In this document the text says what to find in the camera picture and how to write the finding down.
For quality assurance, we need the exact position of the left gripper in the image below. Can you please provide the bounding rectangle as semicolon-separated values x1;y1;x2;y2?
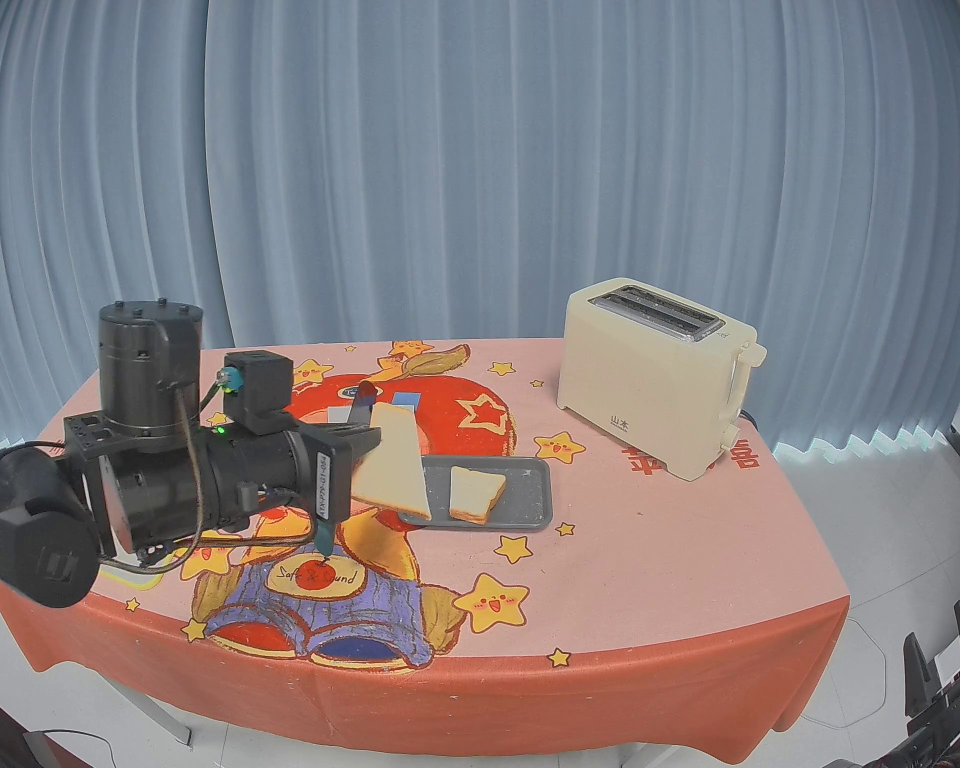
199;423;384;561

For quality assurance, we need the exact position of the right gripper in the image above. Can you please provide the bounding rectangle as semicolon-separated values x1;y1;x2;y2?
902;597;960;744

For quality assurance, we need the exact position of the slice of bread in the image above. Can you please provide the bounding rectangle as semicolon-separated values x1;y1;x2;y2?
447;465;508;525
351;402;434;524

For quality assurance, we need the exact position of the cream toaster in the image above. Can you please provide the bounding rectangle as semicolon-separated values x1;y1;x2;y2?
555;276;769;483

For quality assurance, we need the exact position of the dark grey tray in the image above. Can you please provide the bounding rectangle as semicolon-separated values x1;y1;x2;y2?
396;454;555;533

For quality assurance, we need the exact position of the blue curtain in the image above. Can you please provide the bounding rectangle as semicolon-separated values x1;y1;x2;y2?
0;0;230;453
201;0;960;460

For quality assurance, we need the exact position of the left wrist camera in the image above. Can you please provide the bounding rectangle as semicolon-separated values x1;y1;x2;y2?
212;348;295;438

